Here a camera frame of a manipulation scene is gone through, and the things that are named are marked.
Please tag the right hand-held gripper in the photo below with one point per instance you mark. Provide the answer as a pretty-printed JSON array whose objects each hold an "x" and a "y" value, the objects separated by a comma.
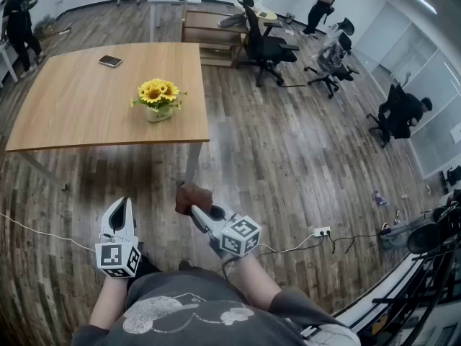
[{"x": 239, "y": 234}]

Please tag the person's black shoe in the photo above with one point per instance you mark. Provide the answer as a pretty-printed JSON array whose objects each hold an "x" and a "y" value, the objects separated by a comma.
[{"x": 185, "y": 264}]

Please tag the plastic bottle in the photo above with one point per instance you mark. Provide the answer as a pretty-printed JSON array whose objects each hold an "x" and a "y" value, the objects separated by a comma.
[{"x": 380, "y": 198}]

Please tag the white metal table leg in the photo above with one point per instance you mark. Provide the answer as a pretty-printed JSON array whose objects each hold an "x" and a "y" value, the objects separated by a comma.
[
  {"x": 192, "y": 164},
  {"x": 41, "y": 169}
]

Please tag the person's grey printed shirt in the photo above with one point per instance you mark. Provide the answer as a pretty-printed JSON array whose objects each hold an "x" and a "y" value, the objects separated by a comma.
[{"x": 201, "y": 323}]

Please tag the wooden shelf unit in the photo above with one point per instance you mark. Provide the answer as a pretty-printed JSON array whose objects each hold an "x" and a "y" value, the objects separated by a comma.
[{"x": 212, "y": 31}]

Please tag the person's white waist pack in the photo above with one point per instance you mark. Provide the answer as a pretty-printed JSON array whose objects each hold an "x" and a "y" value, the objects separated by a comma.
[{"x": 335, "y": 335}]

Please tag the white side desk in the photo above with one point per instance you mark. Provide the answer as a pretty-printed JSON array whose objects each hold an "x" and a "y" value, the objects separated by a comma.
[{"x": 7, "y": 61}]

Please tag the brown cloth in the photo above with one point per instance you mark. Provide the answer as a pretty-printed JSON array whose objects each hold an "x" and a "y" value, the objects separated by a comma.
[{"x": 192, "y": 197}]

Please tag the black office chair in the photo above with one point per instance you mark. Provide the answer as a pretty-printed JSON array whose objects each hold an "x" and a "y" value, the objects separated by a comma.
[
  {"x": 346, "y": 25},
  {"x": 387, "y": 117},
  {"x": 268, "y": 49}
]

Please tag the person's left forearm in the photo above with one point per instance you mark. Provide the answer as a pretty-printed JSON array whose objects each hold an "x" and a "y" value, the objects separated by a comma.
[{"x": 108, "y": 301}]

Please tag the white power strip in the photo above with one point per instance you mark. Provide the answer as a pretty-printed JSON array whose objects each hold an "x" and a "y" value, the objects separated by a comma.
[{"x": 321, "y": 231}]

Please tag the yellow sunflowers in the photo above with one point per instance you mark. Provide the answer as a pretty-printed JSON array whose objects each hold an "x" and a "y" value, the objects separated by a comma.
[{"x": 156, "y": 94}]

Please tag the smartphone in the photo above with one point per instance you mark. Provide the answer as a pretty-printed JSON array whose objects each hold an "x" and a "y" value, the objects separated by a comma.
[{"x": 110, "y": 61}]

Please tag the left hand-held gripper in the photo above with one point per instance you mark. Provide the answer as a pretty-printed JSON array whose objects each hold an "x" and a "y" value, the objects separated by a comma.
[{"x": 115, "y": 256}]

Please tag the person's right forearm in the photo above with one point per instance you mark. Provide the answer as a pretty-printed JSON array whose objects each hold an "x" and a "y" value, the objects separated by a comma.
[{"x": 257, "y": 283}]

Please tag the small black chair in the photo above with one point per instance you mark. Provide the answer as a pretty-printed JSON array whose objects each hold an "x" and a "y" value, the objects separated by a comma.
[{"x": 453, "y": 176}]

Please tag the plastic wrapped office chair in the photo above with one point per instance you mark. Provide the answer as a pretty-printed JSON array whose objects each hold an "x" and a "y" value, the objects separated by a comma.
[{"x": 331, "y": 61}]

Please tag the black metal railing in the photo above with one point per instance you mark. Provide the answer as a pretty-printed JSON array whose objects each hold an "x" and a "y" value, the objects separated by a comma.
[{"x": 421, "y": 294}]

